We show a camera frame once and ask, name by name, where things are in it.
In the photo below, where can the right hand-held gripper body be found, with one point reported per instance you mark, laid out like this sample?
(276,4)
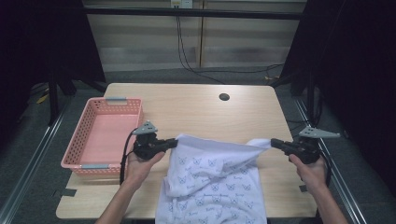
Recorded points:
(308,151)

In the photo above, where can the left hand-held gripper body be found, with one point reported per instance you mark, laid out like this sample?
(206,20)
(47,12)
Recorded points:
(146,146)

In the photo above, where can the pink plastic basket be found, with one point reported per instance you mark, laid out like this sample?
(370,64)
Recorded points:
(106,137)

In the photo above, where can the white patterned t-shirt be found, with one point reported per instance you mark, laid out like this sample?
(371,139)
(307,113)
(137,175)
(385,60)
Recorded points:
(211,174)

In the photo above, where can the person's left hand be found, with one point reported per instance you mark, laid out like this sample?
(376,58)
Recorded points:
(138,169)

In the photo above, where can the person's right hand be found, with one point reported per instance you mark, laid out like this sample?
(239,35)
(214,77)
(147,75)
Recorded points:
(311,175)

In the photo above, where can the dark tape piece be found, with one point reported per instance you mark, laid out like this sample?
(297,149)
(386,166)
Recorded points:
(67,192)
(302,188)

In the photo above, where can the black metal stand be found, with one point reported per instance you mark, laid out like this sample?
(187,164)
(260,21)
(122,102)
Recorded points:
(53,99)
(310,102)

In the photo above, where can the black curtain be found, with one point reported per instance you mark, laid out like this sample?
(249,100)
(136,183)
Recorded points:
(37,46)
(358,62)

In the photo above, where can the yellow strip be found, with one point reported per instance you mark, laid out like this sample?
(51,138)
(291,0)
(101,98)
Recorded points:
(42,99)

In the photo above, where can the black horizontal bar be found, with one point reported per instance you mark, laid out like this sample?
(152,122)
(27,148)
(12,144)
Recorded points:
(140,12)

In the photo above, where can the metal floor rail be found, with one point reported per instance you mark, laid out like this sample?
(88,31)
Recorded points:
(344,191)
(37,157)

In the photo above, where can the white wall socket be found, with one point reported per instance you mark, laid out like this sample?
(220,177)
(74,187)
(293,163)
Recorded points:
(186,3)

